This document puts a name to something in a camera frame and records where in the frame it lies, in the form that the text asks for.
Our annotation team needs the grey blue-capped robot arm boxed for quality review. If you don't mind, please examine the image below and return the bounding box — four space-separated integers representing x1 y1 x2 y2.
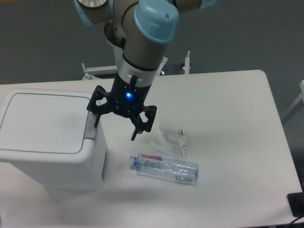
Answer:
74 0 214 136

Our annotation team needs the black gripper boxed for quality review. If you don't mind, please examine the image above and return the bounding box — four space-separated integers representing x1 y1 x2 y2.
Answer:
86 75 158 142

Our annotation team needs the black device at table edge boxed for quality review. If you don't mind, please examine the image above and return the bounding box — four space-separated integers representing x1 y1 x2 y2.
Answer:
287 192 304 217

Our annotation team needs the crumpled white plastic wrapper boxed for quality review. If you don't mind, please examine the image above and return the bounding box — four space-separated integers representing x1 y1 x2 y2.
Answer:
150 125 189 161

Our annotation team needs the white frame at right edge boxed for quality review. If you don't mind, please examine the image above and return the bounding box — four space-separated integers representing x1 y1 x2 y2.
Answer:
281 80 304 126

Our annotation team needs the white plastic trash can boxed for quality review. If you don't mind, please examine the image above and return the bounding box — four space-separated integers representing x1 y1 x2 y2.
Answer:
0 88 107 191

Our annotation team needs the white metal base frame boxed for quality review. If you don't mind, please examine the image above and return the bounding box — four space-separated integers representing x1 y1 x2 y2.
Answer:
81 50 192 80

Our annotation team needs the clear crushed plastic bottle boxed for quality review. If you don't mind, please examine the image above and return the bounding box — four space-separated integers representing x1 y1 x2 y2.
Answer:
128 153 199 184

